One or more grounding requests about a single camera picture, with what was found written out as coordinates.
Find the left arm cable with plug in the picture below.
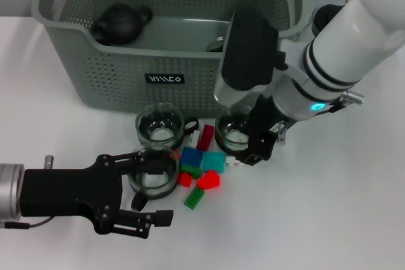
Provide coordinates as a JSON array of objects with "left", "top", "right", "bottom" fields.
[{"left": 0, "top": 216, "right": 55, "bottom": 230}]

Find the glass carafe with black handle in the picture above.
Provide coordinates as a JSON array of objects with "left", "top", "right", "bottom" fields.
[{"left": 292, "top": 3, "right": 346, "bottom": 43}]

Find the blue toy brick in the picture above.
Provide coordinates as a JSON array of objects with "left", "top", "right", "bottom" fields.
[{"left": 179, "top": 146, "right": 204, "bottom": 168}]

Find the glass teacup with black holder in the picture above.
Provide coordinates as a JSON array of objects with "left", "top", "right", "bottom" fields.
[
  {"left": 205, "top": 36, "right": 226, "bottom": 52},
  {"left": 126, "top": 143, "right": 180, "bottom": 212},
  {"left": 135, "top": 102, "right": 199, "bottom": 150}
]

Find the grey-green perforated storage bin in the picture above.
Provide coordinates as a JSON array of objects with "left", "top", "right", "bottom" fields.
[{"left": 30, "top": 0, "right": 311, "bottom": 118}]

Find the black clay teapot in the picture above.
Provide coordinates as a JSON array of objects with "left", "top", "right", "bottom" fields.
[{"left": 91, "top": 3, "right": 153, "bottom": 46}]

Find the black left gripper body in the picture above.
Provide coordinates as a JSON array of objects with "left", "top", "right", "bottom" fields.
[{"left": 19, "top": 153, "right": 128, "bottom": 235}]

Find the teal toy brick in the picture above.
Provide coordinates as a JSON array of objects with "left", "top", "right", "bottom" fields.
[{"left": 202, "top": 152, "right": 226, "bottom": 173}]

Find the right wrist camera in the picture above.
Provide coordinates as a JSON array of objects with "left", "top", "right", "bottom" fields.
[{"left": 213, "top": 7, "right": 289, "bottom": 108}]

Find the dark red toy brick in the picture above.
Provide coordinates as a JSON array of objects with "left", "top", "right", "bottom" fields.
[{"left": 196, "top": 123, "right": 215, "bottom": 151}]

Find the right arm cable with plug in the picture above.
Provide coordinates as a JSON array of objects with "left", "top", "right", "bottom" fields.
[{"left": 328, "top": 90, "right": 366, "bottom": 116}]

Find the dark green toy brick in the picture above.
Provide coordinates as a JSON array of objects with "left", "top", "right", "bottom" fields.
[{"left": 180, "top": 164, "right": 203, "bottom": 179}]

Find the arm cable with plug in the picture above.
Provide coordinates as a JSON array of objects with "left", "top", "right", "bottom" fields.
[
  {"left": 328, "top": 90, "right": 366, "bottom": 116},
  {"left": 0, "top": 216, "right": 55, "bottom": 230}
]

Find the small red toy brick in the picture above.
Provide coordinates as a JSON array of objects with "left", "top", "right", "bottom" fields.
[{"left": 177, "top": 171, "right": 193, "bottom": 187}]

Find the large red toy brick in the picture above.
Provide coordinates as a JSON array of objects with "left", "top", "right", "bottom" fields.
[{"left": 196, "top": 169, "right": 222, "bottom": 191}]

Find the flat green toy brick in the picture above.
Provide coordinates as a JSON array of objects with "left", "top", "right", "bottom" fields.
[{"left": 183, "top": 187, "right": 205, "bottom": 210}]

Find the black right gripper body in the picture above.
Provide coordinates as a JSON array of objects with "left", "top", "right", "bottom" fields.
[{"left": 246, "top": 94, "right": 289, "bottom": 164}]

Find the glass jar with teal bricks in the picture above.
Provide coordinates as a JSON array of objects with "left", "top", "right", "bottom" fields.
[{"left": 215, "top": 107, "right": 254, "bottom": 154}]

